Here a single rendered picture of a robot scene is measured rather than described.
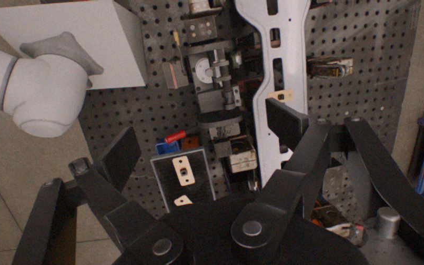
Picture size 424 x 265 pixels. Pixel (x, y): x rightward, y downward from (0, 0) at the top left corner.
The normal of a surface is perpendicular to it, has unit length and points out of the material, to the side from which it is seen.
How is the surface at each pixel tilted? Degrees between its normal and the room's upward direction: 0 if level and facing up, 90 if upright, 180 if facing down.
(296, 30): 0
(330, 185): 0
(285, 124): 90
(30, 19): 44
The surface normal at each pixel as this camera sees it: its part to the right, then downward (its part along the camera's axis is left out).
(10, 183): 0.08, 0.35
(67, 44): 0.25, 0.78
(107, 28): 0.09, 0.90
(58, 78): 0.61, -0.40
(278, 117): -0.98, 0.20
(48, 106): 0.68, 0.06
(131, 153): 0.98, -0.20
